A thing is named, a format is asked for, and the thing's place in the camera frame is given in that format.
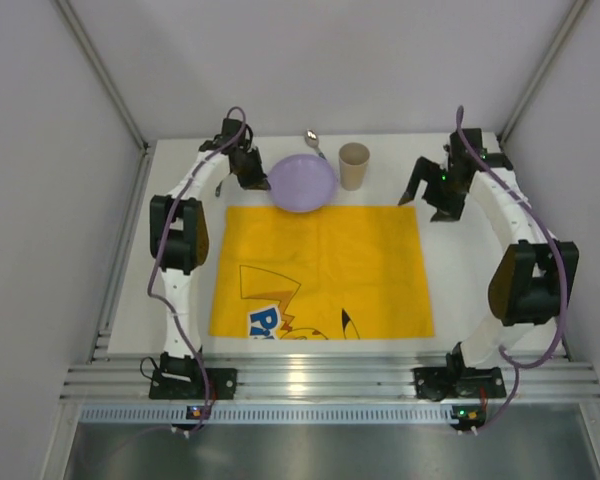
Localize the purple plastic plate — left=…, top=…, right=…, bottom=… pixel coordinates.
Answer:
left=268, top=154, right=338, bottom=213

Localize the beige paper cup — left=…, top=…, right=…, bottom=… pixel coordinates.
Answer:
left=338, top=142, right=370, bottom=191

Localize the yellow pikachu cloth placemat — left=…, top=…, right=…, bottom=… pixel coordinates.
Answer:
left=209, top=206, right=434, bottom=341

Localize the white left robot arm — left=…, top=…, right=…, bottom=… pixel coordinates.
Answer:
left=147, top=115, right=271, bottom=396

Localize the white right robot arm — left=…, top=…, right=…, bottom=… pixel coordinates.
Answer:
left=399, top=128, right=579, bottom=402

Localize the metal spoon teal handle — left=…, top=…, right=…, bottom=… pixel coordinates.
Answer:
left=304, top=129, right=326, bottom=159

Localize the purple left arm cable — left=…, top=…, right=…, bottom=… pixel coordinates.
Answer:
left=144, top=106, right=249, bottom=436

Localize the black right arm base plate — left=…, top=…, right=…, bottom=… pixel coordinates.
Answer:
left=413, top=367, right=507, bottom=402

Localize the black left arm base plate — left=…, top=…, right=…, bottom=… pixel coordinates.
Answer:
left=149, top=368, right=238, bottom=400

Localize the right aluminium frame post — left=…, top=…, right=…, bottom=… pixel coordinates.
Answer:
left=496, top=0, right=592, bottom=146

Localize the aluminium frame post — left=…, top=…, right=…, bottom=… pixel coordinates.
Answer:
left=496, top=0, right=592, bottom=146
left=51, top=0, right=148, bottom=151

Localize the aluminium mounting rail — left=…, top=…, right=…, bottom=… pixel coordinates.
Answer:
left=60, top=330, right=600, bottom=404

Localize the left aluminium frame post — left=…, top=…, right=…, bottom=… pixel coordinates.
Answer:
left=51, top=0, right=148, bottom=151

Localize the slotted grey cable duct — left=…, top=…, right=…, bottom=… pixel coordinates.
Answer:
left=80, top=404, right=484, bottom=425

